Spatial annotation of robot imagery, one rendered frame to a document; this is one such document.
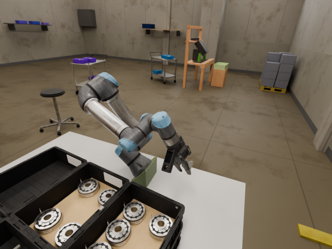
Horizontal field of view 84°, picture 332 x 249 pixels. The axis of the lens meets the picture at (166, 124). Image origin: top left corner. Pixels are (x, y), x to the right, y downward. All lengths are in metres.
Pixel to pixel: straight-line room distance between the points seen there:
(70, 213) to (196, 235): 0.62
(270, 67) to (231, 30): 3.33
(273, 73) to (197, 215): 5.94
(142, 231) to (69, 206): 0.38
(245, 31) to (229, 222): 8.67
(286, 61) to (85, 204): 6.36
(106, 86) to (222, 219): 0.96
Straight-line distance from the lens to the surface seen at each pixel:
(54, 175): 1.30
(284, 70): 6.74
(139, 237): 0.92
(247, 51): 9.37
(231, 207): 1.25
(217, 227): 1.14
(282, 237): 2.20
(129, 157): 1.21
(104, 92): 1.09
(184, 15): 9.86
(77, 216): 1.04
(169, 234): 0.80
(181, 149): 0.91
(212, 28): 8.64
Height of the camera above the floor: 1.61
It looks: 27 degrees down
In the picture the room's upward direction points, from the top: 2 degrees clockwise
